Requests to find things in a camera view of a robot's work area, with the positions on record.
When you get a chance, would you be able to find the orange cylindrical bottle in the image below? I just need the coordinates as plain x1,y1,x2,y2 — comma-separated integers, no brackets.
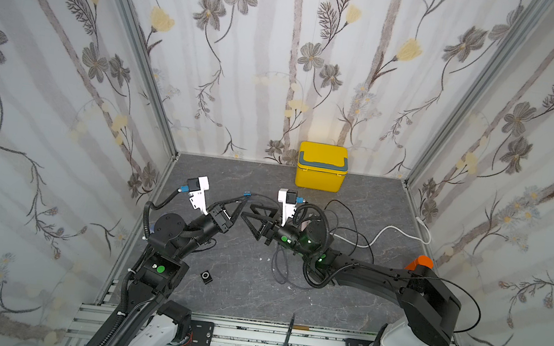
405,255,435,271

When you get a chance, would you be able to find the yellow storage box grey handle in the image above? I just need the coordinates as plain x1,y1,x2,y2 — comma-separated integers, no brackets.
295,141,349,193

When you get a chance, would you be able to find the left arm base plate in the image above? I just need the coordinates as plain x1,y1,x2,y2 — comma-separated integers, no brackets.
185,320,215,346

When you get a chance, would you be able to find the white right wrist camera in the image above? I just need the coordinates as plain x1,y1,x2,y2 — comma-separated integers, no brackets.
277,188,305,226

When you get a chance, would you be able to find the black mp3 player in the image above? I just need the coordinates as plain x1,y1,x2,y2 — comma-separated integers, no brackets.
200,271,213,285

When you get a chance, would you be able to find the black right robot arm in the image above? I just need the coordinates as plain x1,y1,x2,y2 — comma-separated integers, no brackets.
241,205,461,346

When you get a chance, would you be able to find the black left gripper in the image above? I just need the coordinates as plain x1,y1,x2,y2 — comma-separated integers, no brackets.
171,189,245,271

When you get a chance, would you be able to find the white power strip cord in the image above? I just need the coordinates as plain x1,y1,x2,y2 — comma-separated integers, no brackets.
332,205,434,257

